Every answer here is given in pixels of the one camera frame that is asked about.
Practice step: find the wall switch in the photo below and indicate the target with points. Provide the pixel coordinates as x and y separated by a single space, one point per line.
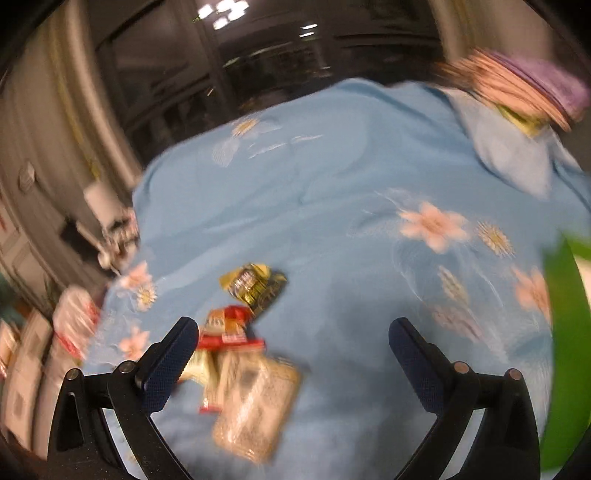
27 177

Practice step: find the white device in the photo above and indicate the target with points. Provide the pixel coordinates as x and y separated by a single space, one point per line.
101 201

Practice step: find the blue pillow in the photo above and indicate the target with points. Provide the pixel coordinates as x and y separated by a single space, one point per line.
508 152

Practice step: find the stack of white boxes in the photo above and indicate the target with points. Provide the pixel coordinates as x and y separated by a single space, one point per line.
27 369

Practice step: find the yellow-green packet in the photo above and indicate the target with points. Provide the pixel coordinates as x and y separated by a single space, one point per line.
521 121

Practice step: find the gold and black snack packet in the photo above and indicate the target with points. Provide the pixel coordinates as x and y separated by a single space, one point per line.
254 286

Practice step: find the red and white snack packet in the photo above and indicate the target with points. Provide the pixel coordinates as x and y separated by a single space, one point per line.
228 330

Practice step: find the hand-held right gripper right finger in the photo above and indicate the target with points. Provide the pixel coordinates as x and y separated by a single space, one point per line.
415 364

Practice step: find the green and white box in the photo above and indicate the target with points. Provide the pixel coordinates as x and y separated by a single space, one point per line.
565 346

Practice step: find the purple cloth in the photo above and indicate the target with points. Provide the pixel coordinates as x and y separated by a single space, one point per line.
549 78

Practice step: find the dark window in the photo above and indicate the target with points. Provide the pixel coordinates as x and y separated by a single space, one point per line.
184 69

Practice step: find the blue floral blanket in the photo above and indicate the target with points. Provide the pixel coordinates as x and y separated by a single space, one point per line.
323 207

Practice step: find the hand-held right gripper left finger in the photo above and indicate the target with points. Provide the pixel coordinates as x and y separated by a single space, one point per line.
166 364

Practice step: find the clear beige snack packet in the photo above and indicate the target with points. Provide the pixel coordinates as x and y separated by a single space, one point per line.
254 410

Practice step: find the yellow snack packet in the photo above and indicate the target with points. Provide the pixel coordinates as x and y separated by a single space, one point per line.
201 367

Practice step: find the red and white plastic bag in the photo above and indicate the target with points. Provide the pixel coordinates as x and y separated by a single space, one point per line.
76 318

